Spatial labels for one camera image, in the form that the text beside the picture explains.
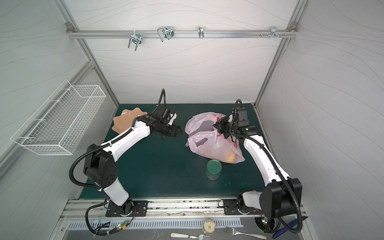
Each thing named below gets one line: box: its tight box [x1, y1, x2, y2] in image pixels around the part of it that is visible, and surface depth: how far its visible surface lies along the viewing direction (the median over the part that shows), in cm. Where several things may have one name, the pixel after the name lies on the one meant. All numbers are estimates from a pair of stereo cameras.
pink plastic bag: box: [185, 111, 246, 164], surface depth 82 cm
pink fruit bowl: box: [112, 107, 148, 134], surface depth 109 cm
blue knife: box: [272, 216, 309, 239], surface depth 69 cm
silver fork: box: [224, 227, 267, 240], surface depth 69 cm
